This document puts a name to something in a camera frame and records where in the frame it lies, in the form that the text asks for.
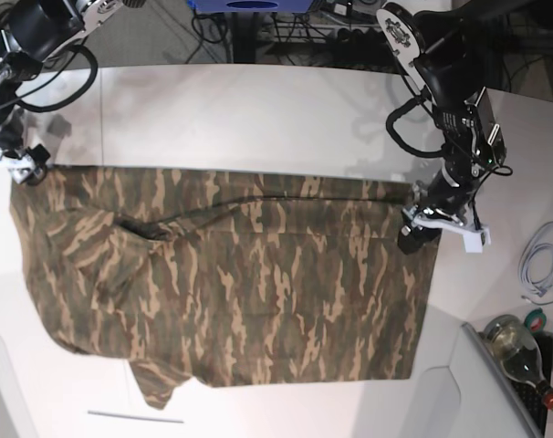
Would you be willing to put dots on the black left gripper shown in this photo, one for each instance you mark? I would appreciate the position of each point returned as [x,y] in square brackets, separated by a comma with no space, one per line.
[437,206]

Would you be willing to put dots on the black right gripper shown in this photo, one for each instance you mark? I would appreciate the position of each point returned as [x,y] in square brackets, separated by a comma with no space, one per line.
[27,165]

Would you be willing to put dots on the camouflage t-shirt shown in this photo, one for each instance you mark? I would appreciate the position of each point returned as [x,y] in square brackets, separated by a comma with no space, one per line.
[229,278]

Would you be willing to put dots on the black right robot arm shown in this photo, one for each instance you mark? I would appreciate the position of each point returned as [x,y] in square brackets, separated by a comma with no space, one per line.
[33,33]

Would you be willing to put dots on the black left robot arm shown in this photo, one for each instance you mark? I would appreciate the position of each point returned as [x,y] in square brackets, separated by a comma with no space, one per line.
[439,58]

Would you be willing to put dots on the green tape roll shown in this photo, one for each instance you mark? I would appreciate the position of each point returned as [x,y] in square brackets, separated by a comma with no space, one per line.
[536,320]

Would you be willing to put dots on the clear glass bottle red cap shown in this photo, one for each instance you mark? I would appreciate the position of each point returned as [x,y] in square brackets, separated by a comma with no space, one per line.
[516,351]

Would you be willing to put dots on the blue box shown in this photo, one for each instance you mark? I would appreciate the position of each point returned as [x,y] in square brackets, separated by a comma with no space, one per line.
[269,6]

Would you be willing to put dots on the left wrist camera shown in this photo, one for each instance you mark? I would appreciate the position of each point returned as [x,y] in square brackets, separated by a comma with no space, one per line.
[476,240]

